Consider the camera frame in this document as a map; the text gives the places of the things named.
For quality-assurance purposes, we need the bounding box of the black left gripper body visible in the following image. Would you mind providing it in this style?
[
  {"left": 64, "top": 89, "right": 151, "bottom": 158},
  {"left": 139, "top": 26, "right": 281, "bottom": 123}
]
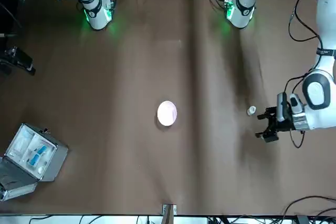
[{"left": 272, "top": 106, "right": 294, "bottom": 132}]

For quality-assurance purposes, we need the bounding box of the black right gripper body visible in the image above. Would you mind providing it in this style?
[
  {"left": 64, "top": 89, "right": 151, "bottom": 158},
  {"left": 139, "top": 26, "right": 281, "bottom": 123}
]
[{"left": 5, "top": 46, "right": 36, "bottom": 77}]

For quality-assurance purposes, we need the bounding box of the pink bowl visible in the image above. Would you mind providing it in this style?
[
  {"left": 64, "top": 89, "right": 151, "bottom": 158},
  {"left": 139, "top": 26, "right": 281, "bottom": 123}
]
[{"left": 156, "top": 100, "right": 178, "bottom": 127}]

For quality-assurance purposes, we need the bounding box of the clear plastic pack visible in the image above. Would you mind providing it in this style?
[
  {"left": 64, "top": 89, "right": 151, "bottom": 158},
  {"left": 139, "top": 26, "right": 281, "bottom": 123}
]
[{"left": 9, "top": 126, "right": 35, "bottom": 157}]

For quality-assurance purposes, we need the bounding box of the blue white medicine packet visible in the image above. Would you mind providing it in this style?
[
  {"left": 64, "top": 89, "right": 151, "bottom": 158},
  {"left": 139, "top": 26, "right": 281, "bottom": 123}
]
[
  {"left": 36, "top": 144, "right": 49, "bottom": 156},
  {"left": 28, "top": 154, "right": 41, "bottom": 167}
]

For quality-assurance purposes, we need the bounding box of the silver aluminium case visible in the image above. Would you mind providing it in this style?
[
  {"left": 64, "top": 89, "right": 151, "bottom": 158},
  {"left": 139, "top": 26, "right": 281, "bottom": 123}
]
[{"left": 0, "top": 123, "right": 69, "bottom": 201}]

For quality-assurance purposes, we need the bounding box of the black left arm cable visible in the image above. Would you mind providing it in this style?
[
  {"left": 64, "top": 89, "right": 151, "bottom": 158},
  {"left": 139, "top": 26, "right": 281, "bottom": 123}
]
[{"left": 288, "top": 0, "right": 322, "bottom": 42}]

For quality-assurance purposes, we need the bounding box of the aluminium profile post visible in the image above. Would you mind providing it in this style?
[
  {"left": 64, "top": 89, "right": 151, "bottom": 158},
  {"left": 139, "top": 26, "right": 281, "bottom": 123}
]
[{"left": 161, "top": 204, "right": 177, "bottom": 224}]

